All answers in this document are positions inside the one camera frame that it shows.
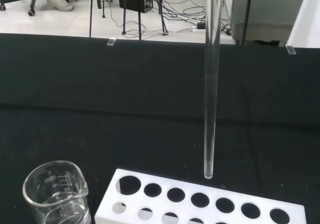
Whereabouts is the white test tube rack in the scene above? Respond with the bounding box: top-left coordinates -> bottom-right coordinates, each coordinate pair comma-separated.
94,168 -> 307,224

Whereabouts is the clear glass beaker with water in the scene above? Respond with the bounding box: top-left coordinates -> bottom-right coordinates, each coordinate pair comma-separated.
22,160 -> 90,224

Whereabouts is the grey cabinet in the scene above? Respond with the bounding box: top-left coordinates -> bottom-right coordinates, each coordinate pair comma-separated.
229,0 -> 310,47

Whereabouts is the black tripod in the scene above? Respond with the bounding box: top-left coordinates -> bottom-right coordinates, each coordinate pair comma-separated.
88,0 -> 107,39
121,0 -> 169,41

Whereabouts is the pale board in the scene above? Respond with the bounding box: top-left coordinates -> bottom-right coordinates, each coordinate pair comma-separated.
287,0 -> 320,50

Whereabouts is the black bench cloth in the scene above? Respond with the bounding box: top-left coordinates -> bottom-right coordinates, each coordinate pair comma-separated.
0,32 -> 320,224

